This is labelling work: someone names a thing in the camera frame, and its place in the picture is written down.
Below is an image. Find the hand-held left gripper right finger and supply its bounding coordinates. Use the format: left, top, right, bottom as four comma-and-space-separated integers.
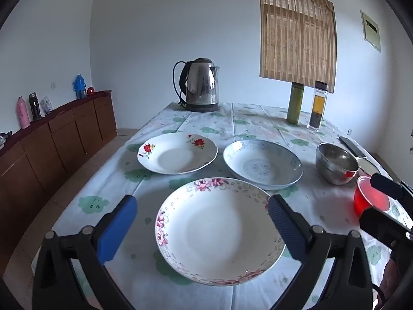
268, 194, 375, 310

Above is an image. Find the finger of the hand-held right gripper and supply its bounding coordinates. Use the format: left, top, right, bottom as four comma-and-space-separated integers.
370, 173, 413, 202
359, 207, 413, 249

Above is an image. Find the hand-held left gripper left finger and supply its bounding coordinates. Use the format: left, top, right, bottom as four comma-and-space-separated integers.
32, 195, 139, 310

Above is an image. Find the red plastic bowl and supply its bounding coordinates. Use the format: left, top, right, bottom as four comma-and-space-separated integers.
354, 176, 392, 218

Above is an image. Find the white enamel bowl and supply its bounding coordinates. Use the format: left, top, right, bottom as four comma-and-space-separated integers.
356, 157, 381, 177

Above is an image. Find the stainless steel bowl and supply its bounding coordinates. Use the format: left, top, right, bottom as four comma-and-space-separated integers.
315, 143, 360, 185

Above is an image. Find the blue patterned plate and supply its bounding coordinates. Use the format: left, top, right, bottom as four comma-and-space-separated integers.
223, 139, 304, 190

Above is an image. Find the pink floral white plate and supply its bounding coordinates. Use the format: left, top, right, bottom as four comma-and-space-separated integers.
155, 177, 286, 286

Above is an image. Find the red flower white plate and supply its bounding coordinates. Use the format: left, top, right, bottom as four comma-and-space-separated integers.
138, 132, 218, 175

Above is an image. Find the person's right hand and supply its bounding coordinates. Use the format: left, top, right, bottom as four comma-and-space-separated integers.
378, 251, 404, 304

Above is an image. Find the black smartphone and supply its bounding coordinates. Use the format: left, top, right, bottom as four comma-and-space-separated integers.
338, 136, 367, 159

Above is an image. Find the glass tea bottle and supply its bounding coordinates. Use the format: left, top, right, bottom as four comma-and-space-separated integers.
309, 81, 329, 132

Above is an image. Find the brown wooden sideboard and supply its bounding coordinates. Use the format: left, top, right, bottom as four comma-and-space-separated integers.
0, 90, 117, 252

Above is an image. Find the green cloud print tablecloth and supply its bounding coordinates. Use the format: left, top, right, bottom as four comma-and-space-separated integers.
32, 102, 413, 310

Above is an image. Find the green thermos bottle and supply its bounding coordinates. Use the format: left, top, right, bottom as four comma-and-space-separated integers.
287, 82, 304, 125

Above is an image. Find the clear plastic bag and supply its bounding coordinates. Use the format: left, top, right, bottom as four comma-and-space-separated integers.
40, 96, 54, 115

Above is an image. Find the blue water jug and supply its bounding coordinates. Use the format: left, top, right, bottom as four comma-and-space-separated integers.
73, 74, 87, 99

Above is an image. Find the black kettle base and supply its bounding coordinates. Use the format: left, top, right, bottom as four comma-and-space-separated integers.
185, 103, 220, 113

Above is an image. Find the black bottle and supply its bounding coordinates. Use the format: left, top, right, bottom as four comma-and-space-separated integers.
29, 92, 42, 121

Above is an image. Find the pink thermos flask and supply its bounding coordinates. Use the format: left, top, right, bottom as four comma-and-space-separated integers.
17, 96, 31, 130

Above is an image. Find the stainless steel electric kettle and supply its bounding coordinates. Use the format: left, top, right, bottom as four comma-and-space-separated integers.
172, 58, 221, 113

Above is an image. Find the bamboo window blind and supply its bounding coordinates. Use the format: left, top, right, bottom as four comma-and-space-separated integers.
258, 0, 337, 94

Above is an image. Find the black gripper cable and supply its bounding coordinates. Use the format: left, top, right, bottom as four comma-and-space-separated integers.
371, 283, 386, 304

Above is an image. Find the pale green wall panel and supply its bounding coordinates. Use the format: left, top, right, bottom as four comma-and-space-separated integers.
360, 10, 382, 53

